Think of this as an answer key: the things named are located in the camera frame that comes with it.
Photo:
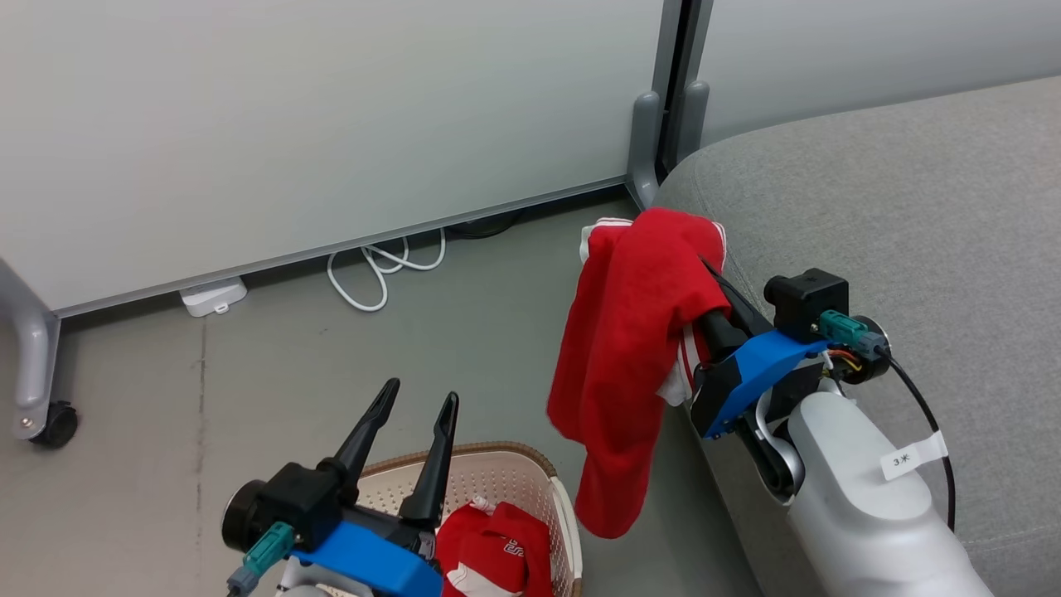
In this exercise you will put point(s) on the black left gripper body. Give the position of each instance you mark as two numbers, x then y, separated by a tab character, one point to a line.
390	526

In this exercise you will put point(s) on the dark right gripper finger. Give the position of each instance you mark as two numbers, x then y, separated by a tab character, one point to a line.
725	332

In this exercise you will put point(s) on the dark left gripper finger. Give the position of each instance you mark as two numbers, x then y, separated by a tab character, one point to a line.
369	435
435	473

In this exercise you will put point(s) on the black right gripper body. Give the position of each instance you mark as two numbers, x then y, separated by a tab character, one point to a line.
706	390

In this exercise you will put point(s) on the red garment with white stripes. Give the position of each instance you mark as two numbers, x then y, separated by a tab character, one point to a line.
630	332

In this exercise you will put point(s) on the red garment with white print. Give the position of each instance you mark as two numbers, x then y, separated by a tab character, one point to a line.
497	551

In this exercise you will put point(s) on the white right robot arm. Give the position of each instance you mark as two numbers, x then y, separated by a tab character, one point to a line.
862	514

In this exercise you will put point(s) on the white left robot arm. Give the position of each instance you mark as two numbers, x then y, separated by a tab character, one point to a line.
240	514

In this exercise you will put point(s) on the white perforated laundry basket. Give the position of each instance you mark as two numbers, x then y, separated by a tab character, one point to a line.
497	473

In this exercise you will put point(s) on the short grey partition leg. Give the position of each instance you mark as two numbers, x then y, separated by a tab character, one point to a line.
645	141
695	116

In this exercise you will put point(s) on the white power adapter box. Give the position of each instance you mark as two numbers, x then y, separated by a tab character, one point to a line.
214	296

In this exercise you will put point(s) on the grey fabric sofa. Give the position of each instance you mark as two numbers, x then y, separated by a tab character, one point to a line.
912	207

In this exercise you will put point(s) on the black caster wheel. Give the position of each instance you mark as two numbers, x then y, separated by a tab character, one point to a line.
60	424

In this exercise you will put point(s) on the narrow white partition panel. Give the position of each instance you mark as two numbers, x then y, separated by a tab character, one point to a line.
870	50

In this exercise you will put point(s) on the large white partition panel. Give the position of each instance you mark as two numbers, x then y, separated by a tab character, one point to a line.
290	124

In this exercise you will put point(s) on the grey partition leg with caster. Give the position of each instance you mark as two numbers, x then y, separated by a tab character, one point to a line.
37	356

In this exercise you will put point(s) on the blue right camera mount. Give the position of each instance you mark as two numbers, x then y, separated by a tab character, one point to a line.
763	361

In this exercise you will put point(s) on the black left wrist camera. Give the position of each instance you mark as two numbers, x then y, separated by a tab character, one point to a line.
302	502

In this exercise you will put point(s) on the teal right camera connector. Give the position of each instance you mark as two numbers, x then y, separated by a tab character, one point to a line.
841	327

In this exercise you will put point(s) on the teal camera connector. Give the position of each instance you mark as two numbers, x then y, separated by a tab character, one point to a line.
269	547
841	327

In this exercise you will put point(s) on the teal left camera connector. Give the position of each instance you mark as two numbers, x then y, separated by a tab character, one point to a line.
269	547

